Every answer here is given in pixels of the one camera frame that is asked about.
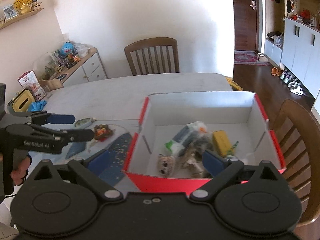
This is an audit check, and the brown bead bracelet with charm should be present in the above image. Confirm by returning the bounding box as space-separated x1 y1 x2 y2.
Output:
92 123 116 140

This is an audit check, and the green doll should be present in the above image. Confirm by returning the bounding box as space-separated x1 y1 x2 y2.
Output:
224 141 249 164

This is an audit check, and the person's left hand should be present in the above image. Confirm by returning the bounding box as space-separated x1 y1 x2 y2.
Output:
10 155 32 186

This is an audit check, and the light blue oval case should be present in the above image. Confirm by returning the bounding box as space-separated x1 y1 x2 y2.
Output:
74 118 96 129

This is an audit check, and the blue cloth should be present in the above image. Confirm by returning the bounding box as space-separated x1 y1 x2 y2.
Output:
27 100 47 112

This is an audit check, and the yellow small box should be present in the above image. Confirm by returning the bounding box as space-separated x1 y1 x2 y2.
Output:
212 130 232 157

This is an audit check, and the brown foil snack bag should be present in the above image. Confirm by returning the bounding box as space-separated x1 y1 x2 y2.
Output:
181 137 213 178

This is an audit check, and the yellow tissue box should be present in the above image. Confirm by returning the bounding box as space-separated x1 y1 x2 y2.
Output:
8 89 35 114

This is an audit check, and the white green packet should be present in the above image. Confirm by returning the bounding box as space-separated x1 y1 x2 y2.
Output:
165 121 207 157

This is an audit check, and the red white paper bag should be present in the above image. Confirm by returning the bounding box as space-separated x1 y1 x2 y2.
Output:
18 70 46 101

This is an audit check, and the small plush face toy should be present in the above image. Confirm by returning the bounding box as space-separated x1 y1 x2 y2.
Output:
157 154 176 177

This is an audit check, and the red white cardboard box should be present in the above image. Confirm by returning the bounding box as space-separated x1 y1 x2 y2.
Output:
123 92 286 193

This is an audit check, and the white drawer sideboard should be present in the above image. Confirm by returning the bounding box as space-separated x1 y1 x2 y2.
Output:
39 48 108 90

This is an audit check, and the blue globe toy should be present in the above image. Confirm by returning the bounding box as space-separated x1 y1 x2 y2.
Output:
60 42 74 58

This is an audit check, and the yellow bag beside table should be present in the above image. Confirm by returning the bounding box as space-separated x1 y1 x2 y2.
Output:
225 76 243 91

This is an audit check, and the wooden chair right side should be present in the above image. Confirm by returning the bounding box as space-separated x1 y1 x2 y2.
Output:
271 99 319 226

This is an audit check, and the wooden chair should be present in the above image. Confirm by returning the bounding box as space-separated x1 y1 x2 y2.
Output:
271 99 319 226
124 37 180 76

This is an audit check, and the red patterned rug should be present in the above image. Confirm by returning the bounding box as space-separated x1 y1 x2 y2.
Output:
234 50 269 66

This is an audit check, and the wooden chair far side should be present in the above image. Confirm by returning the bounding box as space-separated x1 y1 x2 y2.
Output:
124 37 180 76

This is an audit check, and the golden flower ornament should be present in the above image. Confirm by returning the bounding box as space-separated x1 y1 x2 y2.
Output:
14 0 33 15

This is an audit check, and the brown wooden door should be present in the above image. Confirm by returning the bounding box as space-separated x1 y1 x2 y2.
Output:
233 0 259 51

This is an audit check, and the wooden wall shelf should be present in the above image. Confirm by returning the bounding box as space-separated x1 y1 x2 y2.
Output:
1 8 43 29

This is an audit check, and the white wall cabinet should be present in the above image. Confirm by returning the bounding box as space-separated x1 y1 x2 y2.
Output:
265 0 319 97

